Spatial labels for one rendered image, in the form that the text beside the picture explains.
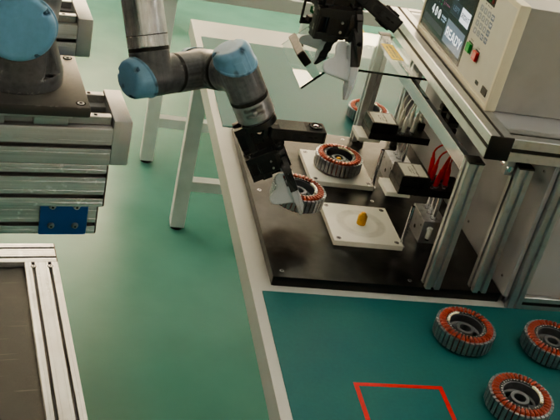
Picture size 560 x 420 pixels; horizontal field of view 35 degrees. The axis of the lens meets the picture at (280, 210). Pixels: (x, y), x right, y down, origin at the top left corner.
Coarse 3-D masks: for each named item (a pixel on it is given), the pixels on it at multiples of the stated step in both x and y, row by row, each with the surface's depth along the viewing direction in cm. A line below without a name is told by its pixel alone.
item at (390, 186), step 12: (396, 168) 184; (408, 168) 184; (420, 168) 185; (384, 180) 186; (396, 180) 184; (408, 180) 181; (420, 180) 182; (384, 192) 183; (396, 192) 183; (408, 192) 182; (420, 192) 183; (432, 192) 183; (444, 192) 184; (432, 204) 189; (432, 216) 188
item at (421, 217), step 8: (416, 208) 191; (424, 208) 191; (416, 216) 191; (424, 216) 189; (440, 216) 190; (416, 224) 191; (424, 224) 187; (432, 224) 187; (440, 224) 188; (416, 232) 190; (424, 232) 188; (432, 232) 189; (424, 240) 189; (432, 240) 190
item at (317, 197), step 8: (296, 176) 185; (304, 176) 186; (272, 184) 180; (304, 184) 185; (312, 184) 183; (304, 192) 181; (312, 192) 183; (320, 192) 181; (304, 200) 177; (312, 200) 178; (320, 200) 179; (288, 208) 178; (296, 208) 178; (304, 208) 179; (312, 208) 179; (320, 208) 181
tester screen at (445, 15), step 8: (432, 0) 195; (440, 0) 191; (448, 0) 187; (464, 0) 180; (472, 0) 176; (448, 8) 187; (472, 8) 175; (432, 16) 195; (448, 16) 186; (440, 24) 190; (456, 24) 182; (432, 32) 194; (464, 32) 178; (440, 40) 189
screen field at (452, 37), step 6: (450, 24) 185; (444, 30) 188; (450, 30) 185; (456, 30) 182; (444, 36) 187; (450, 36) 185; (456, 36) 182; (462, 36) 179; (444, 42) 187; (450, 42) 184; (456, 42) 182; (462, 42) 178; (450, 48) 184; (456, 48) 181; (456, 54) 181
